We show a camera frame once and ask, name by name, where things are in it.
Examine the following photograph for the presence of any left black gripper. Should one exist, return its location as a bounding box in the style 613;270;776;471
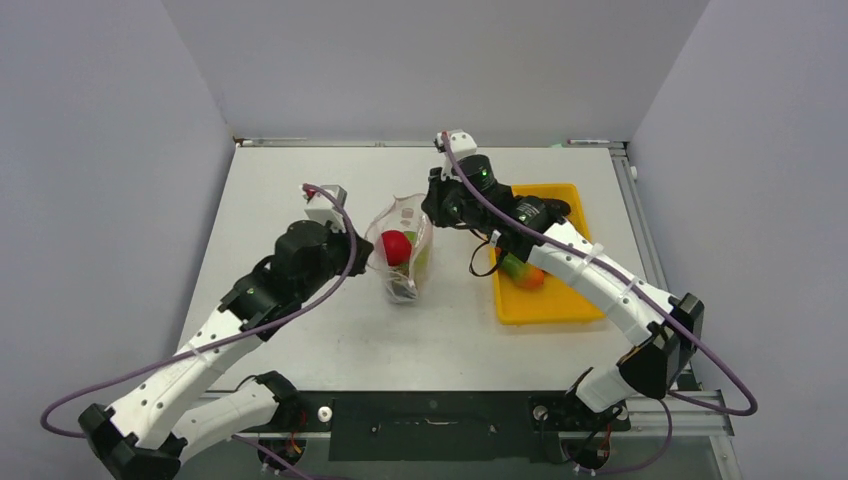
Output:
296;216;373;301

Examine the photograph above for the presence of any green cabbage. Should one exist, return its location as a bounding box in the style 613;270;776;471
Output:
401;231;432;282

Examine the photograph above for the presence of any clear zip top bag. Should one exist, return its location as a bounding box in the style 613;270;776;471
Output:
366;193;433;304

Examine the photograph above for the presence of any red tomato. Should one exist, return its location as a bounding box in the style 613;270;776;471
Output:
380;230;412;267

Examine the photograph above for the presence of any dark purple eggplant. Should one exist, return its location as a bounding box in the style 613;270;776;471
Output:
387;277;419;303

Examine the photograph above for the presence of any green orange mango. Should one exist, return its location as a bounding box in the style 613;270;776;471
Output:
499;254;545;290

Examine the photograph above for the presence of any yellow plastic tray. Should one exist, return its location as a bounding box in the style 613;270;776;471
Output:
492;183;603;325

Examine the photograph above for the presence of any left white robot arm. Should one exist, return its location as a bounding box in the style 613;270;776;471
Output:
78;220;374;479

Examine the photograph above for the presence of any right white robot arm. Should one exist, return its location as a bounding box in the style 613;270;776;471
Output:
422;154;704;428

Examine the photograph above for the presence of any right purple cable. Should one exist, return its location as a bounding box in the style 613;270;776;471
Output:
440;132;759;417

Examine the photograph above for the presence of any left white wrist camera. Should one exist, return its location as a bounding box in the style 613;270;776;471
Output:
302;184;347;232

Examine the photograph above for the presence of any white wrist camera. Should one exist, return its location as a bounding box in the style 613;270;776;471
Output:
434;130;478;180
302;184;347;232

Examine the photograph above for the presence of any black loop cable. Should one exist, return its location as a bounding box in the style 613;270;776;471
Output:
468;228;508;278

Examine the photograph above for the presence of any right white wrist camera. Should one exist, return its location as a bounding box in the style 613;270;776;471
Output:
434;130;478;180

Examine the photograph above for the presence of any aluminium frame rail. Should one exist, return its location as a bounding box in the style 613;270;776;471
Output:
139;137;737;439

